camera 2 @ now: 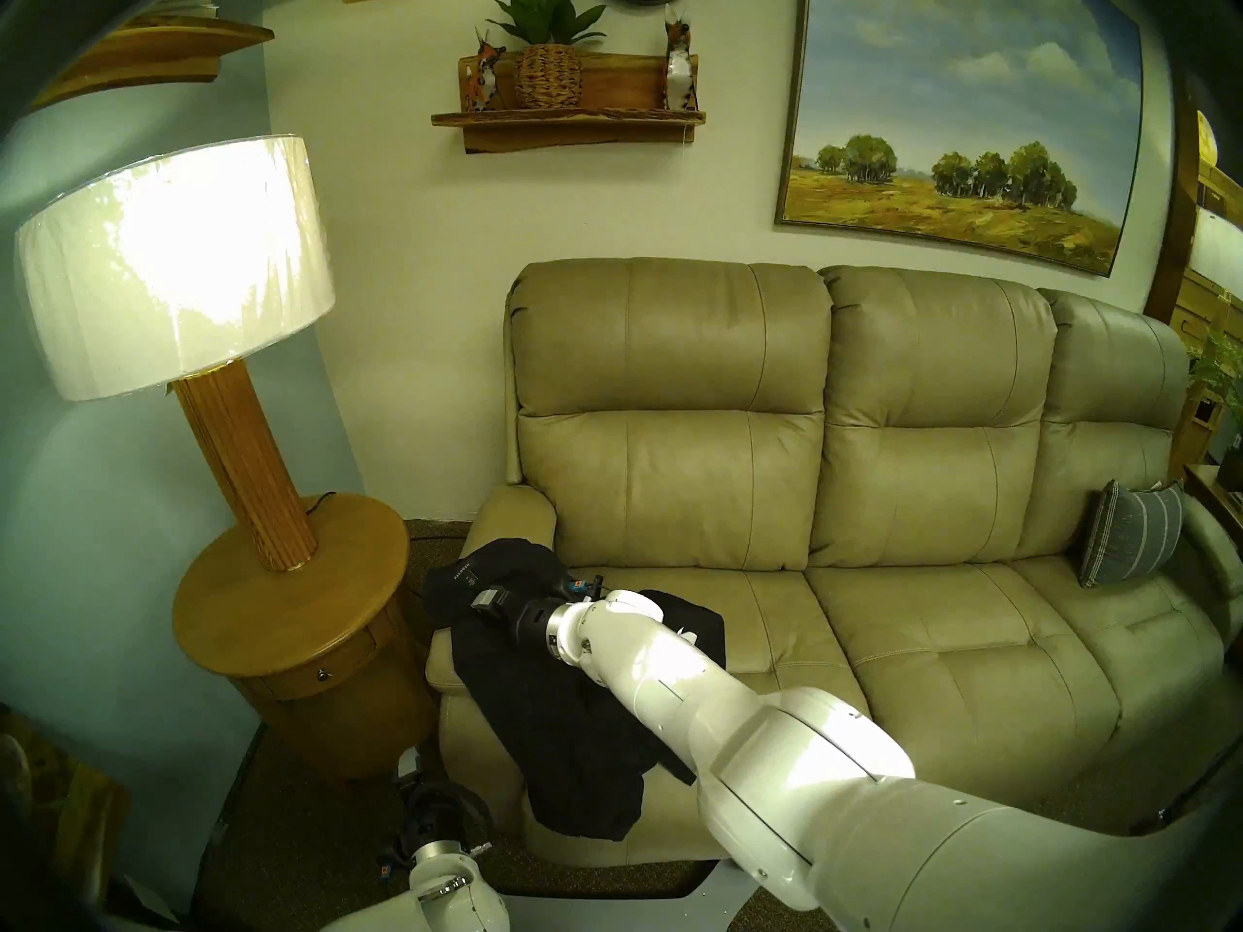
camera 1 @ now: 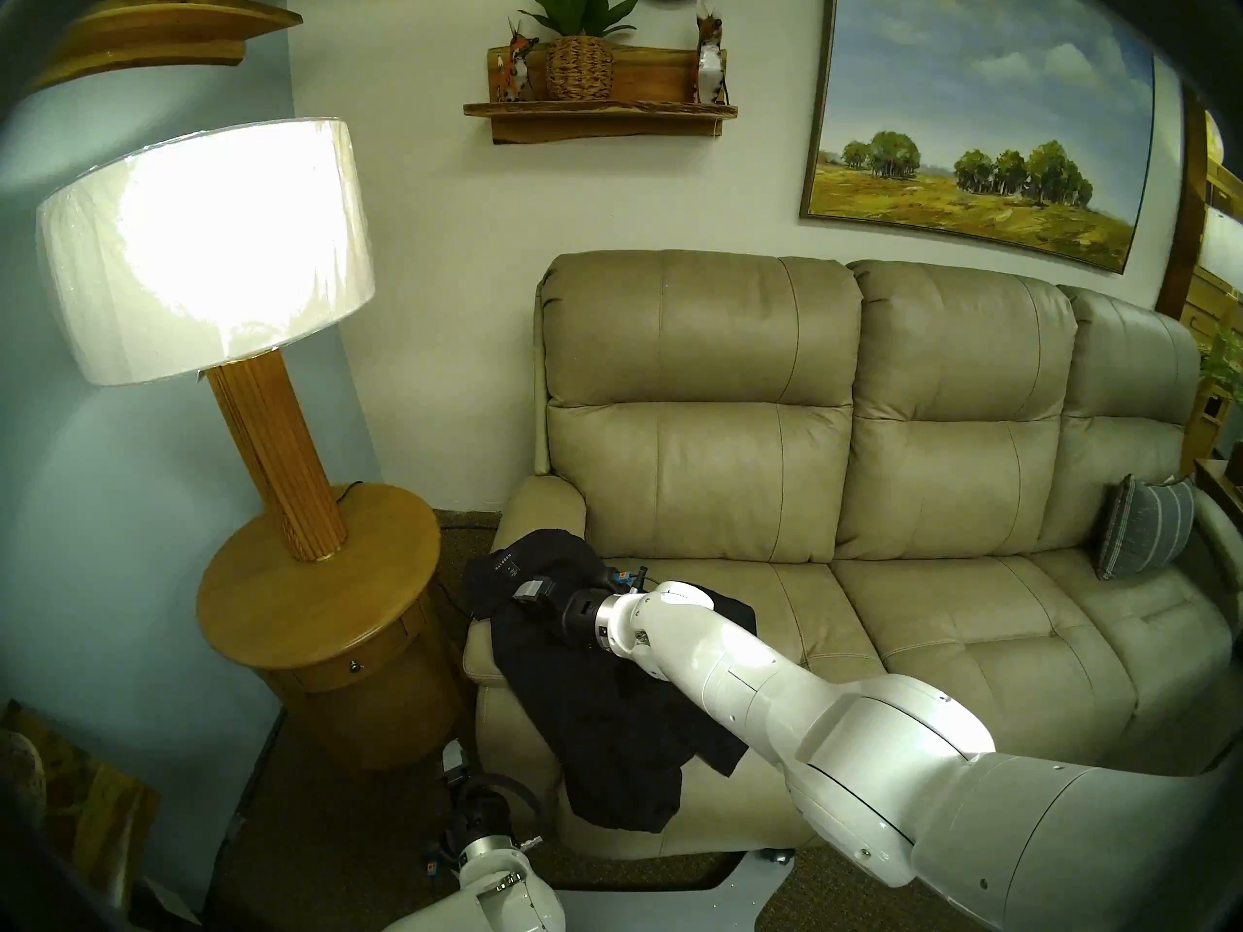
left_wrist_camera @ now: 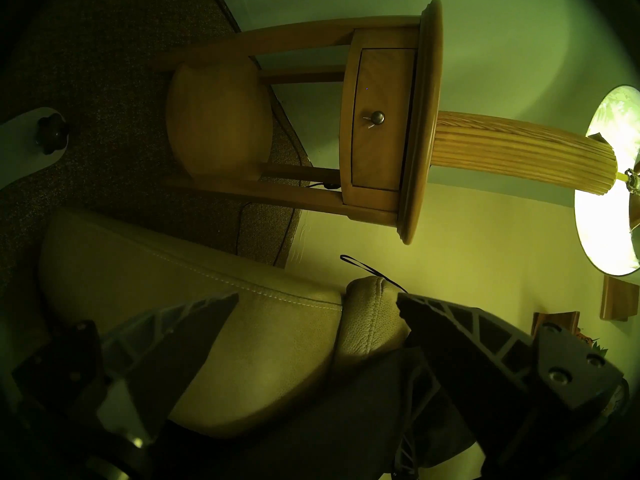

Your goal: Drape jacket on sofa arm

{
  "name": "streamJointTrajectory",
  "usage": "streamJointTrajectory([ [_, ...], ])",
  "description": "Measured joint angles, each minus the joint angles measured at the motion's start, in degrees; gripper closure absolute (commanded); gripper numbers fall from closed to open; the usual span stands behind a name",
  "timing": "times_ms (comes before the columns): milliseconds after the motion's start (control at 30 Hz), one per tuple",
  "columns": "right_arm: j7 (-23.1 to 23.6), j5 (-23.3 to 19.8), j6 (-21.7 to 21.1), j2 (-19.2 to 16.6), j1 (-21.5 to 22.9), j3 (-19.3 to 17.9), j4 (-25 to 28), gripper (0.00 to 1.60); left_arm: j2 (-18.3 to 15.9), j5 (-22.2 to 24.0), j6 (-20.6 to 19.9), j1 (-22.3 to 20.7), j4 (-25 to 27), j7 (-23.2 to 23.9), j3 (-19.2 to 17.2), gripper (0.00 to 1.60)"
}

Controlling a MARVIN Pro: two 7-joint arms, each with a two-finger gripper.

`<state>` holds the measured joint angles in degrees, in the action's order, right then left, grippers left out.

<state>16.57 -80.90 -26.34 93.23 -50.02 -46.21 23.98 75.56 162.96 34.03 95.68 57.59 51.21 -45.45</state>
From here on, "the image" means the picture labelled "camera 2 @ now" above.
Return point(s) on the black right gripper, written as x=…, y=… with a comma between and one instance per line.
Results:
x=529, y=624

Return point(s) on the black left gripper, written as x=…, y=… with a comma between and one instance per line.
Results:
x=437, y=814

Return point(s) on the black jacket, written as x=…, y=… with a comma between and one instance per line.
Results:
x=563, y=726

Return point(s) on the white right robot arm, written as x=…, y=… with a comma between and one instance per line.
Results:
x=777, y=746

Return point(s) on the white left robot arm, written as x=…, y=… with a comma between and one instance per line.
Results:
x=437, y=901

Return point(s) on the beige leather sofa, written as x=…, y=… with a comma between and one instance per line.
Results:
x=923, y=551

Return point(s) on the round wooden side table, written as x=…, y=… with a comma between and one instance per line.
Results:
x=291, y=610

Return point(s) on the wooden lamp with white shade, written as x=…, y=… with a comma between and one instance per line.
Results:
x=175, y=260

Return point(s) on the small orange fox figurine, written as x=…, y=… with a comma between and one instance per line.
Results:
x=484, y=76

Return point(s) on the green plant in woven pot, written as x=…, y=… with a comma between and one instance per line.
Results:
x=547, y=76

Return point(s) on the tall white fox figurine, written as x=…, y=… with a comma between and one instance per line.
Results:
x=680, y=66

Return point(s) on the grey striped cushion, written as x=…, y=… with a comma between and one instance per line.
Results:
x=1131, y=537

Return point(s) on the stack of books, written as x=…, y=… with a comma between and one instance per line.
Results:
x=184, y=6

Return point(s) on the landscape painting with trees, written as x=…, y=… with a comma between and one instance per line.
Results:
x=971, y=115

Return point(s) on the dark wooden end table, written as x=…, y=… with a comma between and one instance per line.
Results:
x=1219, y=498

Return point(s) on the leafy green houseplant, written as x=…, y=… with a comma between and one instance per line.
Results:
x=1222, y=372

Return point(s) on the tall wooden cabinet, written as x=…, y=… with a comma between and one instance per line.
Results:
x=1170, y=212

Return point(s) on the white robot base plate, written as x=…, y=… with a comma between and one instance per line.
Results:
x=621, y=906

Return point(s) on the live-edge wooden wall shelf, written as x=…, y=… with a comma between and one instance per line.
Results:
x=583, y=129

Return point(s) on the curved wooden wall shelf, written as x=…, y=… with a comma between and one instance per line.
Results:
x=155, y=51

